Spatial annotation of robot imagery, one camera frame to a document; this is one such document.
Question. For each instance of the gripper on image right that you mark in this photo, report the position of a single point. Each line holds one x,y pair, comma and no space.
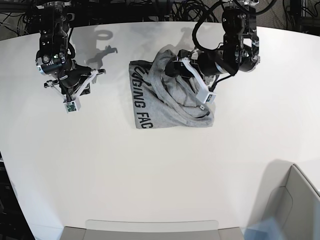
207,64

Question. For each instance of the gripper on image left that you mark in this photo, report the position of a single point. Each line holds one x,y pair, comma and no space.
75,83

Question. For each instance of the grey T-shirt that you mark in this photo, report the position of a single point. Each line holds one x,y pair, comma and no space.
161,101

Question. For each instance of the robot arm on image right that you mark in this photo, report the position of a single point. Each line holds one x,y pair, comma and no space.
239,50

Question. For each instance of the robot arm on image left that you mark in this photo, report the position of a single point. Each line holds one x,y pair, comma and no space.
56,55

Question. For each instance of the grey bin at bottom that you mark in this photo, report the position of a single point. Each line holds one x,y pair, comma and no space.
122,230

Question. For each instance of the grey bin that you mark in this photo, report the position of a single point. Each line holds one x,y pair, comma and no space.
296,207
122,230

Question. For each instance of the grey bin at right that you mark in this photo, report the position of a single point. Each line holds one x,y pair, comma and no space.
296,207

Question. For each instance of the blue translucent object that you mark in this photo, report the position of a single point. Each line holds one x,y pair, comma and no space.
267,229

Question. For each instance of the white camera box image left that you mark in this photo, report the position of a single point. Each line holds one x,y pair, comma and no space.
72,106

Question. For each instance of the white camera box image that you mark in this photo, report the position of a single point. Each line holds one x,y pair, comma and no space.
205,96
72,106

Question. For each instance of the white camera box image right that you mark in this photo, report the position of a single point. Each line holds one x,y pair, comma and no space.
205,96

